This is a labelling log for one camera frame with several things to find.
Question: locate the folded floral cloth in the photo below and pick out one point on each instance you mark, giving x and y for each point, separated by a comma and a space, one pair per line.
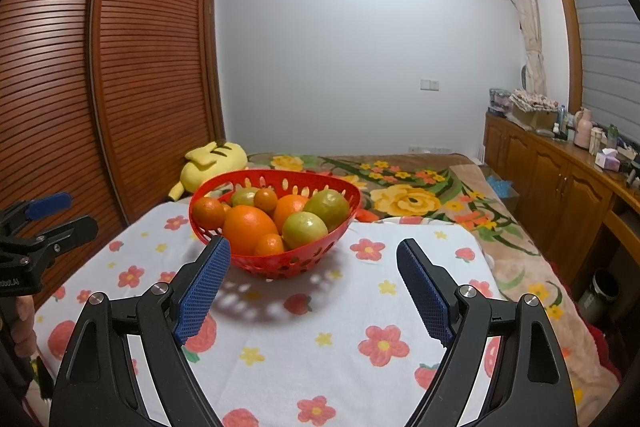
532, 99

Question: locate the yellow-green apple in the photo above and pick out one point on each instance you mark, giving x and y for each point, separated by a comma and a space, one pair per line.
305, 229

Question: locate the medium tangerine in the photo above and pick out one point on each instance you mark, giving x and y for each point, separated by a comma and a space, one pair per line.
269, 244

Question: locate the white floral tablecloth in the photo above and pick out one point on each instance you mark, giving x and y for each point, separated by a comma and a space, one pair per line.
325, 307

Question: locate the red plastic basket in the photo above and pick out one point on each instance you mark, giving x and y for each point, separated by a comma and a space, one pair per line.
280, 264

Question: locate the mottled green guava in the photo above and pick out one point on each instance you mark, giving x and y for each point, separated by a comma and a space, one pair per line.
245, 196
327, 209

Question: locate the clear plastic bottle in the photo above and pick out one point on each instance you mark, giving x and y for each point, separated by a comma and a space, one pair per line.
563, 114

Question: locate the grey window blind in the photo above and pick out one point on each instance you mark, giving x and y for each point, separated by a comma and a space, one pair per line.
605, 57

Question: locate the cardboard box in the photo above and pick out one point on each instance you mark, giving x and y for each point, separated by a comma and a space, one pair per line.
532, 117

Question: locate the round orange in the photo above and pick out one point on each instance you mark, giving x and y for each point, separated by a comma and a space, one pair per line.
209, 212
290, 209

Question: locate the pink thermos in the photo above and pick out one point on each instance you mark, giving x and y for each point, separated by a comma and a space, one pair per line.
582, 129

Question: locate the cream curtain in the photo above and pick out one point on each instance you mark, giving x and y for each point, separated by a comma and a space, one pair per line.
530, 32

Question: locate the brown floral blanket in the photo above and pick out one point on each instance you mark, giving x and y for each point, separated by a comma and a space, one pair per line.
400, 197

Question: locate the grey bin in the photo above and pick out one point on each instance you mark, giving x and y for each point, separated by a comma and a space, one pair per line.
600, 292

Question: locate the wooden louvred wardrobe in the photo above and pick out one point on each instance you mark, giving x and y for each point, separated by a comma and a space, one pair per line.
60, 82

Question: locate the beige floral blanket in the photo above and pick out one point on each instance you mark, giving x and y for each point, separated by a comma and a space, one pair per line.
505, 252

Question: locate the grey handheld device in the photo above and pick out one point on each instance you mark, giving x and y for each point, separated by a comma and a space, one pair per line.
632, 172

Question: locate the red cloth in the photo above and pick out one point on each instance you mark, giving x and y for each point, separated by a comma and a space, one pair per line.
607, 347

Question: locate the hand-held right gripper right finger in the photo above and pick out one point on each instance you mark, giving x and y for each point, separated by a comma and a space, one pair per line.
425, 292

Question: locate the white wall switch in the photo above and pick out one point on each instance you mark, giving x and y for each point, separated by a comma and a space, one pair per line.
429, 84

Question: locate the white bottle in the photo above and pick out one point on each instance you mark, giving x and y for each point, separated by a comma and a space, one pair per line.
596, 141

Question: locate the small grey fan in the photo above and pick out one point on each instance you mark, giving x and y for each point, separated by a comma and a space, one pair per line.
522, 77

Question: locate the green bottle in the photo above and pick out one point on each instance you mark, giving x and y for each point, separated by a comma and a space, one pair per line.
611, 136

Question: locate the small tangerine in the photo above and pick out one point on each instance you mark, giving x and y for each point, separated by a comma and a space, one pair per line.
265, 199

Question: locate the large oval orange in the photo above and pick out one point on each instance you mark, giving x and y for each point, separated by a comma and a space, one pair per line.
249, 229

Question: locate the person's left hand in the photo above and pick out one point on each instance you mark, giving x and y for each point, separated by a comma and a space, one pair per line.
25, 322

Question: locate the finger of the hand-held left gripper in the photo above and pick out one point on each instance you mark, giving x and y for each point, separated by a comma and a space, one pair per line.
50, 202
75, 229

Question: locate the clear storage box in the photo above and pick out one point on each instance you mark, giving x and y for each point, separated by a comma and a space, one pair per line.
498, 102

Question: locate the blue cloth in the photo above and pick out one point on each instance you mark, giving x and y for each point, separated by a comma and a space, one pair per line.
502, 187

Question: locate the wooden sideboard cabinet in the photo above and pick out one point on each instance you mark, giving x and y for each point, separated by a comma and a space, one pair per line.
550, 177

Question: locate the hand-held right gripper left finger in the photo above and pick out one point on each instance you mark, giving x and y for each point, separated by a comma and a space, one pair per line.
202, 292

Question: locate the yellow plush toy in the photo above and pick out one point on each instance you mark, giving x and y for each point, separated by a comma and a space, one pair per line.
210, 164

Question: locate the pink tissue box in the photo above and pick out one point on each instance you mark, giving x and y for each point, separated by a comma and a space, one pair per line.
607, 159

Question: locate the wooden window frame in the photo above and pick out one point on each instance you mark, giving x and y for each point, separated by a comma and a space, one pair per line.
565, 32

